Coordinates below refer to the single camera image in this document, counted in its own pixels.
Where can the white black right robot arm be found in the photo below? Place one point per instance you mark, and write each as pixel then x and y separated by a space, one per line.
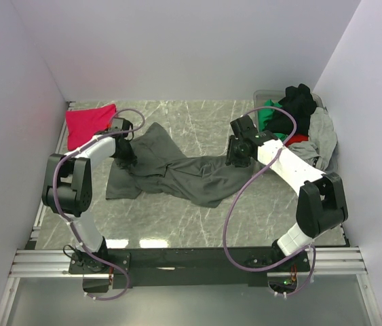
pixel 321 203

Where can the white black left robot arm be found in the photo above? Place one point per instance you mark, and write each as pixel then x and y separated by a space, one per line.
pixel 67 190

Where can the green t shirt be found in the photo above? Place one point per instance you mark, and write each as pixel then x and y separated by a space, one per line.
pixel 265 115

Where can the aluminium frame rail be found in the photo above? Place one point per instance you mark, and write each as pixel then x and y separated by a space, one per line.
pixel 54 264

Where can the black t shirt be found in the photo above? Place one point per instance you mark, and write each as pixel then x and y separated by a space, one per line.
pixel 299 103

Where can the red t shirt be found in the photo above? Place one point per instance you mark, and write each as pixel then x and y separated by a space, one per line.
pixel 297 138

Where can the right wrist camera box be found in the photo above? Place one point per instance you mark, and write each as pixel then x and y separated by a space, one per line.
pixel 243 128

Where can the light grey t shirt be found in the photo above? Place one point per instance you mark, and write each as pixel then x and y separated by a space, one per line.
pixel 318 150

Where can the grey plastic bin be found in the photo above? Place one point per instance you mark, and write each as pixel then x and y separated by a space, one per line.
pixel 260 96

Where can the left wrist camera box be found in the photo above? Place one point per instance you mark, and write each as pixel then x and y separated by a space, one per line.
pixel 119 124

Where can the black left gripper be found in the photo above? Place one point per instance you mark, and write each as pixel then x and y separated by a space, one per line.
pixel 131 159

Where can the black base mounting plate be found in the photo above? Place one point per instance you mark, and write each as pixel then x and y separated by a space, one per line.
pixel 174 267

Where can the folded pink t shirt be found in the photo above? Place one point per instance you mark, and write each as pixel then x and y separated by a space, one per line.
pixel 84 124

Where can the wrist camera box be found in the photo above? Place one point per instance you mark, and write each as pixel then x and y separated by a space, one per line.
pixel 119 124
pixel 243 128

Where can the dark grey t shirt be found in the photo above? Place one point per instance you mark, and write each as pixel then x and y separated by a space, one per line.
pixel 161 167

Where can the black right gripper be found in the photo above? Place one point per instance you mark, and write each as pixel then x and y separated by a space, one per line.
pixel 231 158

